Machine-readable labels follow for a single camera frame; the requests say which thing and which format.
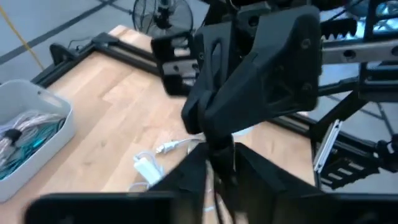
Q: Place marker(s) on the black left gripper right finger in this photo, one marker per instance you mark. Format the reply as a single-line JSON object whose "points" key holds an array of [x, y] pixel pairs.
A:
{"points": [[280, 205]]}

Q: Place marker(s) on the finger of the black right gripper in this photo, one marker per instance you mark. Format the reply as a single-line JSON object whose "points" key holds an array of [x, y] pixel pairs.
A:
{"points": [[270, 71], [203, 102]]}

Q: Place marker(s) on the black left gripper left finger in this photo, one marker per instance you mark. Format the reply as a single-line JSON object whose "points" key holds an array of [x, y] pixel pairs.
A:
{"points": [[180, 205]]}

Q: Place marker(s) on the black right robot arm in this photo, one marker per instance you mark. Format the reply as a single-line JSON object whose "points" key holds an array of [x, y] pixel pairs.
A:
{"points": [[388, 152]]}

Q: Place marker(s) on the black floor fan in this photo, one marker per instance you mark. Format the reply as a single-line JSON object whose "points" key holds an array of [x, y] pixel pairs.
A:
{"points": [[161, 18]]}

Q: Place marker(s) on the pale grey plastic bin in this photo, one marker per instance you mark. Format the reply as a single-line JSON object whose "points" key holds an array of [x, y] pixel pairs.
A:
{"points": [[18, 93]]}

